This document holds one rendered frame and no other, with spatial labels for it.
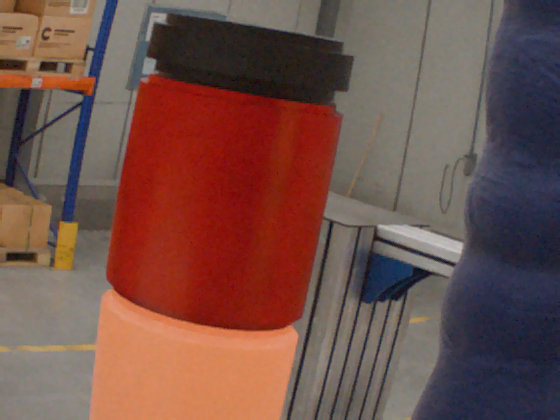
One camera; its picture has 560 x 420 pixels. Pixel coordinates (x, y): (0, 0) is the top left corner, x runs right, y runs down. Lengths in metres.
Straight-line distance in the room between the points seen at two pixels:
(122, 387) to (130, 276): 0.03
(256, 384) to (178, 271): 0.03
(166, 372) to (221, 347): 0.01
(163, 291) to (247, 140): 0.04
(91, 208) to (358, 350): 9.81
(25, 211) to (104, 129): 2.33
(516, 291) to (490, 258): 0.05
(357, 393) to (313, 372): 0.15
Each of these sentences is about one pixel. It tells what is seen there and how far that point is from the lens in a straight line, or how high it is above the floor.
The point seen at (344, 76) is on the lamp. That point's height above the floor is 2.33.
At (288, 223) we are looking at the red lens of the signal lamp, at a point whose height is 2.30.
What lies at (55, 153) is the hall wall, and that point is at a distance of 11.63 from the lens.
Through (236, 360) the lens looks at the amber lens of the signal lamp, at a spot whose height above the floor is 2.26.
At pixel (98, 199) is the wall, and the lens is 11.95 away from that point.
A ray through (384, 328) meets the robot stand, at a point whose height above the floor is 1.84.
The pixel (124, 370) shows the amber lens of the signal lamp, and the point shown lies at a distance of 0.30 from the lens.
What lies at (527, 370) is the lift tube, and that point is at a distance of 1.28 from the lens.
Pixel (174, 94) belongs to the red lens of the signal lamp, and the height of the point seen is 2.32.
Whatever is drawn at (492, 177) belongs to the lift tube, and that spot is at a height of 2.23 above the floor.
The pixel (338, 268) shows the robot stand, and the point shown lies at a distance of 2.06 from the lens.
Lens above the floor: 2.34
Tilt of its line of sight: 9 degrees down
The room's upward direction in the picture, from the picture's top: 11 degrees clockwise
